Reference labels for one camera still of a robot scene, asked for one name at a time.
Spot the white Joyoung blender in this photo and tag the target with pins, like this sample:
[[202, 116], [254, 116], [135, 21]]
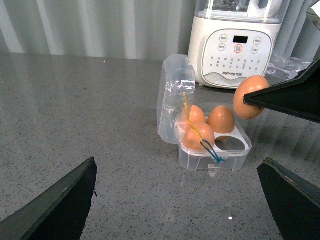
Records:
[[232, 40]]

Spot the clear plastic bag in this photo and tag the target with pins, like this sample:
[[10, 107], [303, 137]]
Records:
[[285, 68]]

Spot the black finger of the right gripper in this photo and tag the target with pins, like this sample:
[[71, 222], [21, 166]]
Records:
[[299, 97]]

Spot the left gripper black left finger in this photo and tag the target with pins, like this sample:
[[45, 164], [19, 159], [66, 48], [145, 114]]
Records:
[[59, 213]]

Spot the clear plastic egg box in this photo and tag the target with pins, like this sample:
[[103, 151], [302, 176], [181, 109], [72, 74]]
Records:
[[177, 77]]

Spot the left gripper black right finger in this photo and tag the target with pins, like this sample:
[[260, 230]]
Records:
[[293, 201]]

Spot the brown egg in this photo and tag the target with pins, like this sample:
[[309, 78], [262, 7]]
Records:
[[196, 115], [251, 84], [191, 141], [221, 119]]

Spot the yellow blue rubber band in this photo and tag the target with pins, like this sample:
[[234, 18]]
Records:
[[203, 142]]

